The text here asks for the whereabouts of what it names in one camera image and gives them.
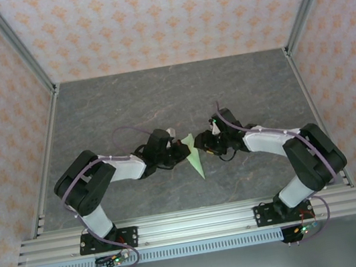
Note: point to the light green paper sheet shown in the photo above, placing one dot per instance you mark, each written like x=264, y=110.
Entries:
x=197, y=164

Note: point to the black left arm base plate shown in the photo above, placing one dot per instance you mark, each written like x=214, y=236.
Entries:
x=130, y=236

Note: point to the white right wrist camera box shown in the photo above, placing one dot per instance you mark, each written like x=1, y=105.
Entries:
x=215, y=130

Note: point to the aluminium mounting rail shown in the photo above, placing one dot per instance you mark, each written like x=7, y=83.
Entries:
x=196, y=225

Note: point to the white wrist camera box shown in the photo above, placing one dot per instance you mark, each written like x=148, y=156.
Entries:
x=171, y=132
x=215, y=130

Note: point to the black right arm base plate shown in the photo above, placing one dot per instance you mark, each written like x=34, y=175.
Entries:
x=265, y=216

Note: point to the circuit board with LEDs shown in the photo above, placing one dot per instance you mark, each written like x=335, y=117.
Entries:
x=304, y=229
x=116, y=259

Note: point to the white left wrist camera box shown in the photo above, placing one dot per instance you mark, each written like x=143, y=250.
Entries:
x=171, y=132

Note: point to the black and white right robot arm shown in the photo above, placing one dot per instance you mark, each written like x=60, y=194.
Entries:
x=267, y=141

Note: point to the aluminium table side rail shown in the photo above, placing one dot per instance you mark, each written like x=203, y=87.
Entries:
x=309, y=99
x=50, y=126

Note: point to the aluminium frame post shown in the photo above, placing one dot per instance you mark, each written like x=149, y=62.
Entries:
x=20, y=50
x=308, y=4

